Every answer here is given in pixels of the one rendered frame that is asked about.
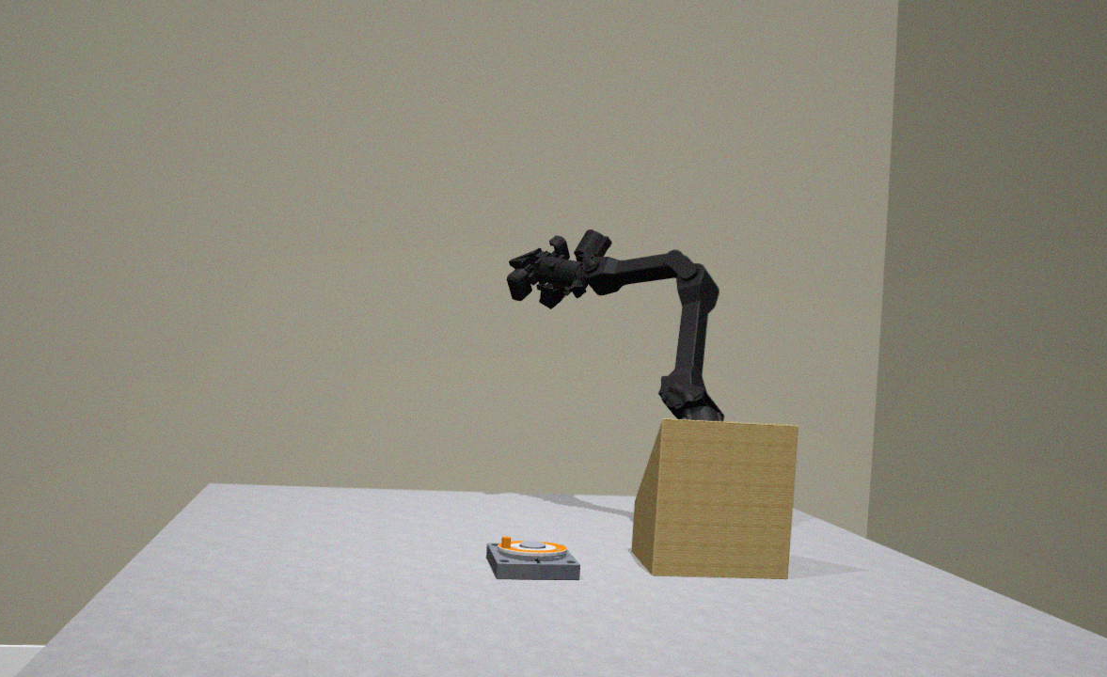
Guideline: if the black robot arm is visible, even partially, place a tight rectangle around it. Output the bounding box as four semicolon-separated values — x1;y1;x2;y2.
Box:
536;229;725;421

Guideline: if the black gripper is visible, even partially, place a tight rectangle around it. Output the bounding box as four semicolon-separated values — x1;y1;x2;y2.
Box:
507;236;570;301

